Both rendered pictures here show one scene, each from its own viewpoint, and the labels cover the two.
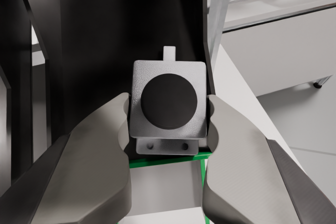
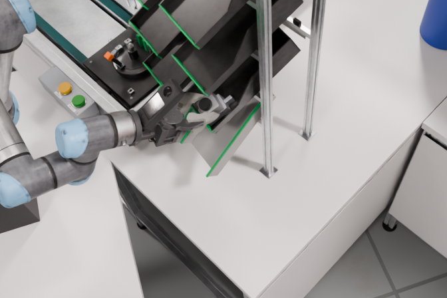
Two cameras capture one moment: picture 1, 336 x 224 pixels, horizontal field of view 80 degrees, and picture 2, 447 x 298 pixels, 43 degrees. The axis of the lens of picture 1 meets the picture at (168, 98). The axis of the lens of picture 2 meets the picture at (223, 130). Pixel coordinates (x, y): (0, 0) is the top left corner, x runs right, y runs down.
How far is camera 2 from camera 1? 1.21 m
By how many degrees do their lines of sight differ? 34
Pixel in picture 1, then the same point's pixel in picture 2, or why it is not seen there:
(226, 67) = (367, 163)
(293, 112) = not seen: outside the picture
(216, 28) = (265, 108)
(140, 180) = (208, 136)
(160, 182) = (213, 146)
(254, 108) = (332, 204)
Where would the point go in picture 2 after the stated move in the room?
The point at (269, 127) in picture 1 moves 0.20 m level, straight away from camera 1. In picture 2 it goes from (318, 221) to (392, 241)
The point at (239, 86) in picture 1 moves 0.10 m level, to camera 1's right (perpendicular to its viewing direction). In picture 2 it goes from (350, 183) to (372, 211)
